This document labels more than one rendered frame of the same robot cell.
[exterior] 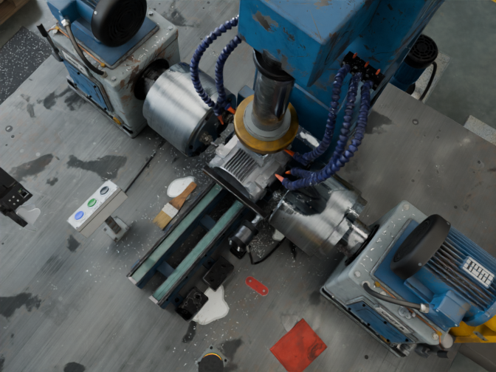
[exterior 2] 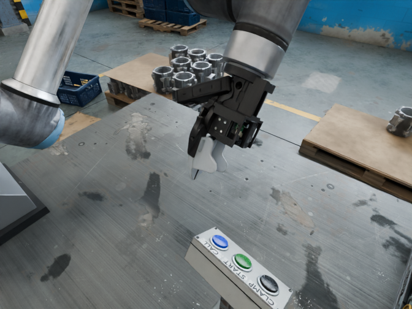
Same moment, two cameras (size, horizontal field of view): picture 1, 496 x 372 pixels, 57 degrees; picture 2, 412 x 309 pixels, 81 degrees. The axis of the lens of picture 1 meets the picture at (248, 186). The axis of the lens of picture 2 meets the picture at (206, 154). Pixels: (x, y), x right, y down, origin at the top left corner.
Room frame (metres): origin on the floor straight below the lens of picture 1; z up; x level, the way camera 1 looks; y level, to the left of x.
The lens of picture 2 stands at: (0.29, 0.26, 1.47)
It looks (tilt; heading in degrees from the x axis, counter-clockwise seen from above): 43 degrees down; 105
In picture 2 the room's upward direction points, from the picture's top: straight up
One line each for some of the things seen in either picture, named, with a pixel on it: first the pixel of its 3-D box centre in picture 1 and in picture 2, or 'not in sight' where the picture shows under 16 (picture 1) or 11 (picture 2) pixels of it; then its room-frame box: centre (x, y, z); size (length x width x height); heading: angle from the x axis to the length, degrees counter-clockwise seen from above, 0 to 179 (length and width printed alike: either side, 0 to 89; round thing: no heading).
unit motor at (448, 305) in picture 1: (431, 294); not in sight; (0.23, -0.54, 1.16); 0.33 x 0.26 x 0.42; 61
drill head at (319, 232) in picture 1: (323, 215); not in sight; (0.42, -0.25, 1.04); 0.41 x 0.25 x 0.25; 61
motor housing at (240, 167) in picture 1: (251, 161); not in sight; (0.56, 0.00, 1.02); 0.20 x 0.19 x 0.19; 151
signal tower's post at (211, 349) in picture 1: (211, 364); not in sight; (-0.06, 0.00, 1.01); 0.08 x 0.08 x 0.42; 61
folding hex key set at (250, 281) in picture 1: (256, 286); not in sight; (0.20, -0.10, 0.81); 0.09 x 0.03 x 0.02; 66
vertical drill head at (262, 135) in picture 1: (270, 102); not in sight; (0.60, -0.01, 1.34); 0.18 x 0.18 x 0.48
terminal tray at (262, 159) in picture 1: (262, 140); not in sight; (0.60, -0.01, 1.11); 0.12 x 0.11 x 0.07; 151
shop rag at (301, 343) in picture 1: (298, 348); not in sight; (0.04, -0.27, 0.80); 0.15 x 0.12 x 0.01; 142
